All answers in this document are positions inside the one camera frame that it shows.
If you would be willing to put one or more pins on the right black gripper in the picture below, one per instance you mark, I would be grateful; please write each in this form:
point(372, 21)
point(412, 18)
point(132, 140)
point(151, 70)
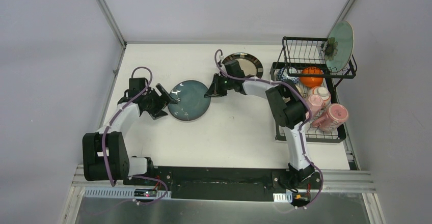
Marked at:
point(216, 90)

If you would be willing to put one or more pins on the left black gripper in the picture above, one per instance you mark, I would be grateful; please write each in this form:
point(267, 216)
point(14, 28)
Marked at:
point(157, 102)

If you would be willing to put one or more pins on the dark blue plate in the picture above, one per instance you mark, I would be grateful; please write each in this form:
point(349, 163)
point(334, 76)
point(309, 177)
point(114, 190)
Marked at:
point(191, 103)

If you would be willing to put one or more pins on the black striped rim plate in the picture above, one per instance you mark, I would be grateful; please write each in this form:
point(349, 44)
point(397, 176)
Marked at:
point(248, 63)

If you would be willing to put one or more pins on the black wire dish rack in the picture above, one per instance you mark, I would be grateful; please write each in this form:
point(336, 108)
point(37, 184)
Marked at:
point(301, 53)

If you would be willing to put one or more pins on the orange bowl white inside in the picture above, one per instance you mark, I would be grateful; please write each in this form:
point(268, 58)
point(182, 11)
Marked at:
point(311, 81)

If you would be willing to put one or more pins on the pink cup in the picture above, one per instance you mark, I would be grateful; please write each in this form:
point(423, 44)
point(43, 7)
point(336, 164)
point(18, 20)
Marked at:
point(315, 103)

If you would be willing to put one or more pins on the orange floral pattern bowl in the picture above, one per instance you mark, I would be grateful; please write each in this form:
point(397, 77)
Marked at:
point(323, 92)

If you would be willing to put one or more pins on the dark red cup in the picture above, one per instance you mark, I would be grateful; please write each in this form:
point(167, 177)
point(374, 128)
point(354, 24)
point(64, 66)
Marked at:
point(333, 117)

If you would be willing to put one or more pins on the teal flower plate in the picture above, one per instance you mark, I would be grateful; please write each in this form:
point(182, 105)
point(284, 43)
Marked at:
point(338, 48)

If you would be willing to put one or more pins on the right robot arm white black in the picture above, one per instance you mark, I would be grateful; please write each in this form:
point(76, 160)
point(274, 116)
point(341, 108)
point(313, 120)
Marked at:
point(289, 109)

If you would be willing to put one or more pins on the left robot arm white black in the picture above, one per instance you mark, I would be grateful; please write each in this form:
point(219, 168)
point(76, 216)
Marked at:
point(105, 155)

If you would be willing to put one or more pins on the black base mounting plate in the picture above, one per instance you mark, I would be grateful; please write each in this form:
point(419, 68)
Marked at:
point(224, 184)

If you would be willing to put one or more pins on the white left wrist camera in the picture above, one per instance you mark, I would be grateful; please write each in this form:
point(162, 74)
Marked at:
point(136, 85)

